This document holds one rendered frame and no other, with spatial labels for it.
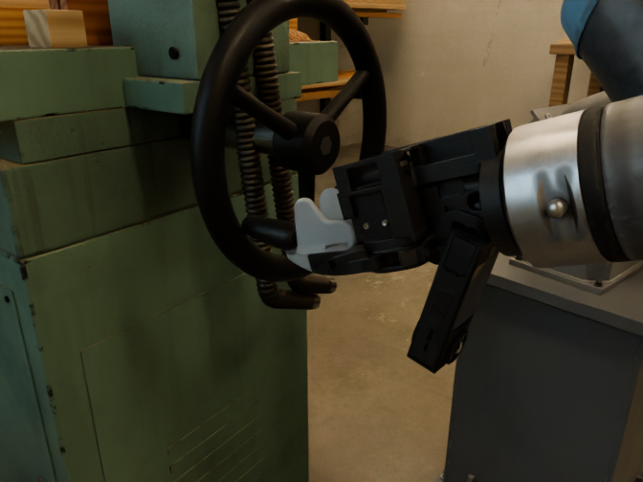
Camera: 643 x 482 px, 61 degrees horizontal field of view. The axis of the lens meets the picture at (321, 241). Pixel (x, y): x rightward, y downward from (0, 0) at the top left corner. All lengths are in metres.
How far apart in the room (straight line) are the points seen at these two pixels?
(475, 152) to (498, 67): 3.74
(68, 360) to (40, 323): 0.06
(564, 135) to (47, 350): 0.52
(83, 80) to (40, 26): 0.06
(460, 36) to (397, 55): 0.57
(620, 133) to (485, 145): 0.08
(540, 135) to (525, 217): 0.05
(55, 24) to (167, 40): 0.10
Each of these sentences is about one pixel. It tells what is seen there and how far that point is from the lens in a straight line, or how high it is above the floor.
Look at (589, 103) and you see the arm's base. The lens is 0.92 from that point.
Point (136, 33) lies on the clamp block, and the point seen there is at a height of 0.91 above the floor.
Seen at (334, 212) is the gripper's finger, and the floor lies 0.77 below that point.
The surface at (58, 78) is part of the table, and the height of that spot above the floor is 0.87.
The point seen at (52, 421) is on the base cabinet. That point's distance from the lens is 0.69.
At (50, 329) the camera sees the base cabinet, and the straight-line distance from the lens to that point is 0.63.
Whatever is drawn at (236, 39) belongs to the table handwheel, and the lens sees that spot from 0.46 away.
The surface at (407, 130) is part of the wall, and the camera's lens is 4.53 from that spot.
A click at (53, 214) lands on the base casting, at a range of 0.60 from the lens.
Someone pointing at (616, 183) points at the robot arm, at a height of 0.84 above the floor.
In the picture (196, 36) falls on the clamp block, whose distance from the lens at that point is 0.56.
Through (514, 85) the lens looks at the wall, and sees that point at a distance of 4.03.
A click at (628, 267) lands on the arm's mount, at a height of 0.57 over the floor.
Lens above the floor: 0.92
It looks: 21 degrees down
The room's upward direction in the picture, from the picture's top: straight up
